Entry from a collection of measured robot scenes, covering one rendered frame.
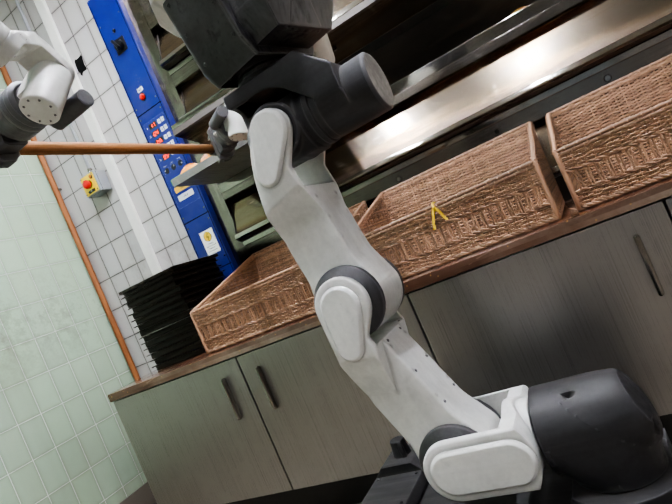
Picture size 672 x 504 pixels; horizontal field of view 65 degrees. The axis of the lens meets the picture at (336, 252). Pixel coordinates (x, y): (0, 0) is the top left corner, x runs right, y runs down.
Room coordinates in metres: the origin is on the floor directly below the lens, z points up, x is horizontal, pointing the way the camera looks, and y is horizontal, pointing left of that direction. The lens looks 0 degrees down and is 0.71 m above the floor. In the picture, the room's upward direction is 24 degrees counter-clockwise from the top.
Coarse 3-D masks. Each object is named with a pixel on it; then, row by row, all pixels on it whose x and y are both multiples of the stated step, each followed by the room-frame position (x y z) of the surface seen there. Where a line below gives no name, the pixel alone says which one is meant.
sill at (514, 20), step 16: (544, 0) 1.58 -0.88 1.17; (560, 0) 1.56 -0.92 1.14; (512, 16) 1.62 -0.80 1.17; (528, 16) 1.61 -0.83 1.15; (496, 32) 1.65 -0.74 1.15; (464, 48) 1.70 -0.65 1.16; (432, 64) 1.75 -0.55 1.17; (448, 64) 1.73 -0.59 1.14; (400, 80) 1.80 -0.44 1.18; (416, 80) 1.78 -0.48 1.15; (240, 176) 2.14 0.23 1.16
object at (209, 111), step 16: (368, 0) 1.65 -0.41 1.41; (384, 0) 1.65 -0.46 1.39; (400, 0) 1.68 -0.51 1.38; (416, 0) 1.71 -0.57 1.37; (432, 0) 1.74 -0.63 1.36; (352, 16) 1.68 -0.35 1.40; (368, 16) 1.71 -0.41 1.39; (384, 16) 1.74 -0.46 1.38; (400, 16) 1.77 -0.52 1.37; (336, 32) 1.74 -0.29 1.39; (352, 32) 1.77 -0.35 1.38; (368, 32) 1.80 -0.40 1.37; (384, 32) 1.83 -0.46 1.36; (352, 48) 1.86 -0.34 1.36; (224, 96) 1.93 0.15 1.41; (208, 112) 1.97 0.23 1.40; (176, 128) 2.05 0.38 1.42; (192, 128) 2.04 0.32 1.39; (208, 128) 2.08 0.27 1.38; (208, 144) 2.22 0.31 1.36
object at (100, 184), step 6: (90, 174) 2.38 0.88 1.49; (96, 174) 2.38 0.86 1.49; (102, 174) 2.41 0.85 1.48; (84, 180) 2.40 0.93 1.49; (90, 180) 2.38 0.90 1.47; (96, 180) 2.37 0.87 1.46; (102, 180) 2.40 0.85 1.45; (108, 180) 2.43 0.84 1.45; (96, 186) 2.37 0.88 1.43; (102, 186) 2.39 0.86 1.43; (108, 186) 2.42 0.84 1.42; (90, 192) 2.40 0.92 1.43; (96, 192) 2.39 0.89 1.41; (102, 192) 2.42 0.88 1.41
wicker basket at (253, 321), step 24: (360, 216) 1.81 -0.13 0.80; (264, 264) 2.10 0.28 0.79; (288, 264) 2.04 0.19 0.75; (216, 288) 1.87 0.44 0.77; (240, 288) 1.99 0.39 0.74; (264, 288) 1.59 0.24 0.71; (288, 288) 1.55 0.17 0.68; (192, 312) 1.72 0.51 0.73; (216, 312) 1.68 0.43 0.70; (240, 312) 1.65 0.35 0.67; (264, 312) 1.60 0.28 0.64; (288, 312) 1.57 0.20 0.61; (312, 312) 1.53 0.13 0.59; (216, 336) 1.69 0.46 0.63; (240, 336) 1.66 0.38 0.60
